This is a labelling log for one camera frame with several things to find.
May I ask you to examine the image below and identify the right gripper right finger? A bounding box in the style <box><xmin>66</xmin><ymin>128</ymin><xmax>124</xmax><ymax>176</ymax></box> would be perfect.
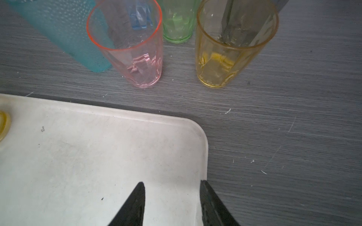
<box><xmin>200</xmin><ymin>180</ymin><xmax>240</xmax><ymax>226</ymax></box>

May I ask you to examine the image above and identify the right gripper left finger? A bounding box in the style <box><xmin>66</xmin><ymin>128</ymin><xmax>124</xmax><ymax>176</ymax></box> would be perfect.
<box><xmin>108</xmin><ymin>182</ymin><xmax>146</xmax><ymax>226</ymax></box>

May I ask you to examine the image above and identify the beige plastic tray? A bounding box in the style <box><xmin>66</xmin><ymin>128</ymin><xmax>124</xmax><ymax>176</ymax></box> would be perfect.
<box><xmin>1</xmin><ymin>94</ymin><xmax>208</xmax><ymax>226</ymax></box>

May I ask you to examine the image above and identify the amber plastic cup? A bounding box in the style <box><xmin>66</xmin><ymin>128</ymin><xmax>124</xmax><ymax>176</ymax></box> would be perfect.
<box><xmin>0</xmin><ymin>110</ymin><xmax>11</xmax><ymax>141</ymax></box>

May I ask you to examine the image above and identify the yellow plastic cup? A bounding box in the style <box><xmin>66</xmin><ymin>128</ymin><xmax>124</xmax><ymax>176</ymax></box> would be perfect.
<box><xmin>195</xmin><ymin>1</ymin><xmax>279</xmax><ymax>88</ymax></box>

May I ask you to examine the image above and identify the pink plastic cup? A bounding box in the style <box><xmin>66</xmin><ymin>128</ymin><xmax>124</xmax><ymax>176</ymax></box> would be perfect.
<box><xmin>86</xmin><ymin>0</ymin><xmax>163</xmax><ymax>89</ymax></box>

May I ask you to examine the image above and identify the grey smoked plastic cup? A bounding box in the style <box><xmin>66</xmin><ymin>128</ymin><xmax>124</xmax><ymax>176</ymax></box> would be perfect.
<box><xmin>219</xmin><ymin>1</ymin><xmax>288</xmax><ymax>48</ymax></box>

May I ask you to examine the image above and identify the teal frosted plastic cup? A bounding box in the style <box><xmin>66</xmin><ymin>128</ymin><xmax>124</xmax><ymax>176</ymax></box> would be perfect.
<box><xmin>7</xmin><ymin>0</ymin><xmax>111</xmax><ymax>73</ymax></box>

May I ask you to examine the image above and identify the small green plastic cup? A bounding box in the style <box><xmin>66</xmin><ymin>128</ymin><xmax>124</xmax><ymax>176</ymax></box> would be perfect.
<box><xmin>157</xmin><ymin>0</ymin><xmax>201</xmax><ymax>44</ymax></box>

